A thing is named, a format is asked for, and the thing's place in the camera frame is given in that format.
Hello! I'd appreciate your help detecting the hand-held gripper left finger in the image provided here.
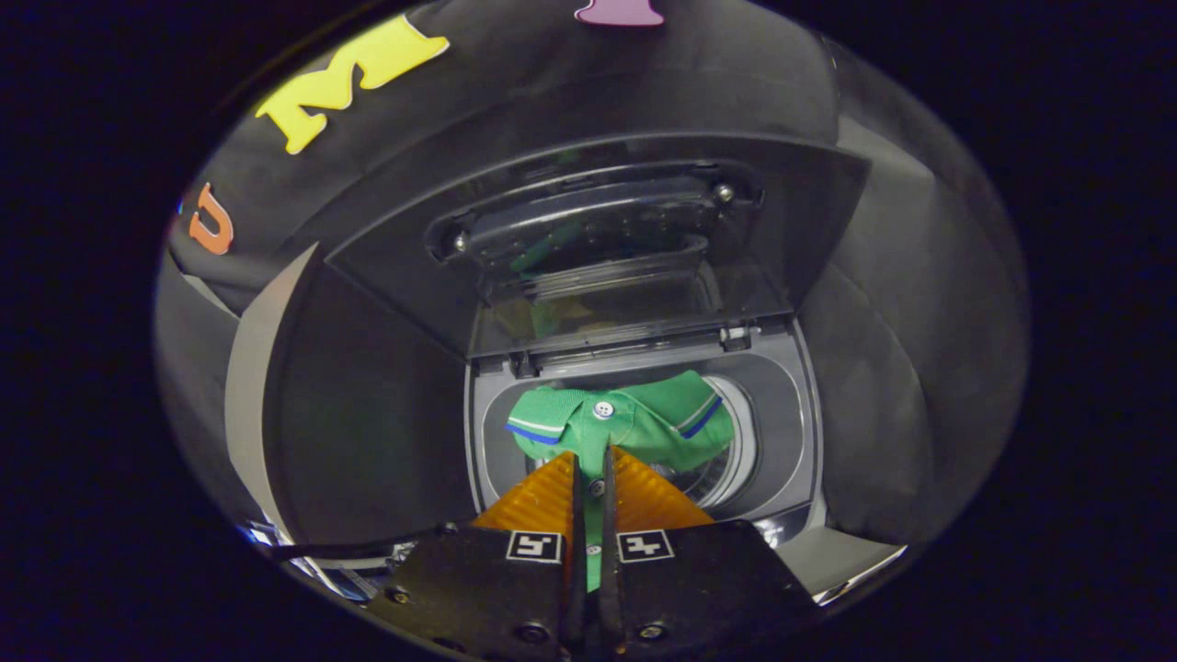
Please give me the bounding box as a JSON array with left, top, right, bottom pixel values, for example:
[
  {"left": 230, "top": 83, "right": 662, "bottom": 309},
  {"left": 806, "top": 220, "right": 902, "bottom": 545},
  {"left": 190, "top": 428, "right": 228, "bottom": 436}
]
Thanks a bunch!
[{"left": 368, "top": 448, "right": 586, "bottom": 662}]

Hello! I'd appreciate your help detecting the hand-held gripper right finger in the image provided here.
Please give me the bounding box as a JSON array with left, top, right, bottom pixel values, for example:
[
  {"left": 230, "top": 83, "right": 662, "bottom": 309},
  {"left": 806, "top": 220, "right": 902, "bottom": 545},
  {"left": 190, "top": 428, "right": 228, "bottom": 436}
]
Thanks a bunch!
[{"left": 598, "top": 441, "right": 819, "bottom": 659}]

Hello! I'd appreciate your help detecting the green polo shirt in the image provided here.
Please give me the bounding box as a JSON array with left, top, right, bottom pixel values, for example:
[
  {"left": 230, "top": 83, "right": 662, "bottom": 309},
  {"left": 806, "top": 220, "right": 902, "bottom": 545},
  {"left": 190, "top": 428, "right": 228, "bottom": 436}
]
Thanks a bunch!
[{"left": 504, "top": 370, "right": 737, "bottom": 589}]

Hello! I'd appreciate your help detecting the dark washing machine lid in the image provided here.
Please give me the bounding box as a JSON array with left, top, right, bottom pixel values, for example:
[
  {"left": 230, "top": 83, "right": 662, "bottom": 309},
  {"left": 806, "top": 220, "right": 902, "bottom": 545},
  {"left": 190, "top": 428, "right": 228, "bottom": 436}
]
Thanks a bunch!
[{"left": 326, "top": 129, "right": 873, "bottom": 360}]

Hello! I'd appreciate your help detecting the grey cabinet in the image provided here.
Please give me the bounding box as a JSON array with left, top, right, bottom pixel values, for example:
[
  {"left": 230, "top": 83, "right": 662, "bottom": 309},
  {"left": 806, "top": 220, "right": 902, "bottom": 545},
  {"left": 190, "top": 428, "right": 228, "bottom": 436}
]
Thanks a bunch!
[{"left": 225, "top": 244, "right": 474, "bottom": 553}]

